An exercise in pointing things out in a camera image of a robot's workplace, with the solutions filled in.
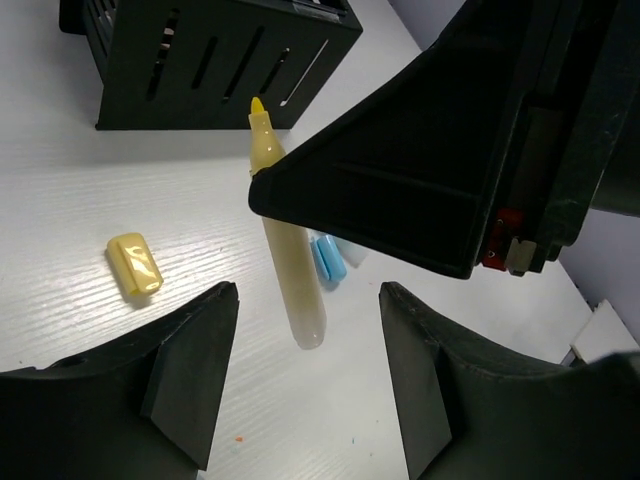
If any black slotted container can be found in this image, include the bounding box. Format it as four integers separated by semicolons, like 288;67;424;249
59;0;363;130

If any blue highlighter cap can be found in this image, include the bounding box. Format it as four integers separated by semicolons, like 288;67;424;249
310;234;347;291

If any yellow highlighter cap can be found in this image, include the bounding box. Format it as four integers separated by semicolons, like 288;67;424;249
106;232;164;304

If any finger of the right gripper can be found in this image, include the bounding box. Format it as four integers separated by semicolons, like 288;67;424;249
249;1;530;279

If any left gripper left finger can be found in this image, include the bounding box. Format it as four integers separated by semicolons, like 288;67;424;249
1;282;239;479

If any yellow highlighter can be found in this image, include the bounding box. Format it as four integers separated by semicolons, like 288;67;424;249
248;96;326;350

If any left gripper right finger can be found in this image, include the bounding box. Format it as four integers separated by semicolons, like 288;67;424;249
379;282;639;479

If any green grey highlighter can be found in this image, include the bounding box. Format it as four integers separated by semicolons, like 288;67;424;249
335;238;368;268

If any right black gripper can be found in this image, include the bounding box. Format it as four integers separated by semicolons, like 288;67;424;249
480;1;639;276

